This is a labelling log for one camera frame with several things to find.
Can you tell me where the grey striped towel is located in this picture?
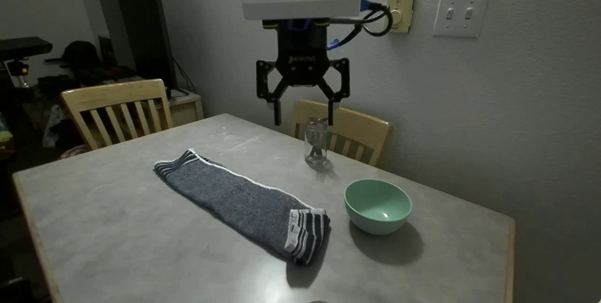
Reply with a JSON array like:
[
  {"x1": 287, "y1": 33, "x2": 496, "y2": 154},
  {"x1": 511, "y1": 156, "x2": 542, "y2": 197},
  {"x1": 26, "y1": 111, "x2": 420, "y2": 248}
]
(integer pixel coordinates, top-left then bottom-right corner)
[{"x1": 154, "y1": 149, "x2": 331, "y2": 266}]

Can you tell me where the beige thermostat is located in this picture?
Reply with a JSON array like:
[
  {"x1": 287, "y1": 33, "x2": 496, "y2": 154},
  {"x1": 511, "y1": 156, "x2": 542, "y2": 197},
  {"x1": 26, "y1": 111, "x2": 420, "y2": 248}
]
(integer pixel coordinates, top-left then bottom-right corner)
[{"x1": 385, "y1": 0, "x2": 416, "y2": 34}]

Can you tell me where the white light switch plate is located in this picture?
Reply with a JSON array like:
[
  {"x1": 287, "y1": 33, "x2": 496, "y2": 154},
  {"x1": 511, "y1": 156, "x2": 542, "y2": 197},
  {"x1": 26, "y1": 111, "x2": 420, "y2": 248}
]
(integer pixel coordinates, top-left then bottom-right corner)
[{"x1": 432, "y1": 0, "x2": 491, "y2": 39}]

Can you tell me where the wooden chair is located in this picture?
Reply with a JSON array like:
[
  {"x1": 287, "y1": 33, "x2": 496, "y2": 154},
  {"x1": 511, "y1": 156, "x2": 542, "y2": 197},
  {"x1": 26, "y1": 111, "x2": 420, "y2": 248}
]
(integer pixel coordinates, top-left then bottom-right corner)
[
  {"x1": 288, "y1": 100, "x2": 392, "y2": 168},
  {"x1": 60, "y1": 78, "x2": 175, "y2": 151}
]

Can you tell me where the green bowl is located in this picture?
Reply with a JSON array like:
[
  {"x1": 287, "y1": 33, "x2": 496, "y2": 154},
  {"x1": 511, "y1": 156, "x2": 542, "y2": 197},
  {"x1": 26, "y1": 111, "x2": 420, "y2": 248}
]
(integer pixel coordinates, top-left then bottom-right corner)
[{"x1": 344, "y1": 179, "x2": 413, "y2": 236}]

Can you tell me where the clear glass jar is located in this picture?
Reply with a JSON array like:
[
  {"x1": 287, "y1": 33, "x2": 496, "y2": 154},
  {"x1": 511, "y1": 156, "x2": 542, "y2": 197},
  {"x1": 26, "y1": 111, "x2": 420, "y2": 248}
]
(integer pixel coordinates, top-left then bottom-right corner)
[{"x1": 304, "y1": 117, "x2": 329, "y2": 166}]

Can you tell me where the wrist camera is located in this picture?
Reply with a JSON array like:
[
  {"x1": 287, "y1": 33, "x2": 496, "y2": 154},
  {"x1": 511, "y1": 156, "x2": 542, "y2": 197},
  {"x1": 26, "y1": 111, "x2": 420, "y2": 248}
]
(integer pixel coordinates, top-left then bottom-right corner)
[{"x1": 242, "y1": 0, "x2": 362, "y2": 21}]

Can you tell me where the beige cabinet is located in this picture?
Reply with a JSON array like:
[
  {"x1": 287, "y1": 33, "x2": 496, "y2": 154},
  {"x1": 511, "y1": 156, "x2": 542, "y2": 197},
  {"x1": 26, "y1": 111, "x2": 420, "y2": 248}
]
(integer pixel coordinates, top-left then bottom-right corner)
[{"x1": 162, "y1": 91, "x2": 205, "y2": 127}]

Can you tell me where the black television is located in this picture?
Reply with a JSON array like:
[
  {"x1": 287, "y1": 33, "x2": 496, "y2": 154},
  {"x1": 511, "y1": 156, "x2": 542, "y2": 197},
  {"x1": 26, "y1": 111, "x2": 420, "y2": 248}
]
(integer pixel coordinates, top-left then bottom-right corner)
[{"x1": 96, "y1": 0, "x2": 179, "y2": 91}]

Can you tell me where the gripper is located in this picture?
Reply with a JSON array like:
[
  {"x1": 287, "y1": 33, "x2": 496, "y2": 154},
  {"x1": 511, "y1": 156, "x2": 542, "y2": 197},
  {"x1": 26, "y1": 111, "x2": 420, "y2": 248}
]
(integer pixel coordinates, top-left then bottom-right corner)
[{"x1": 256, "y1": 19, "x2": 351, "y2": 126}]

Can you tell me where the camera on tripod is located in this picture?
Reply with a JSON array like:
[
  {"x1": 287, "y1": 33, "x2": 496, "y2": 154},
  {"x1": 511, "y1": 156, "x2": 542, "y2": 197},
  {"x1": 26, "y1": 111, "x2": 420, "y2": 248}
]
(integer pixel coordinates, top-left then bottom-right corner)
[{"x1": 0, "y1": 36, "x2": 54, "y2": 90}]

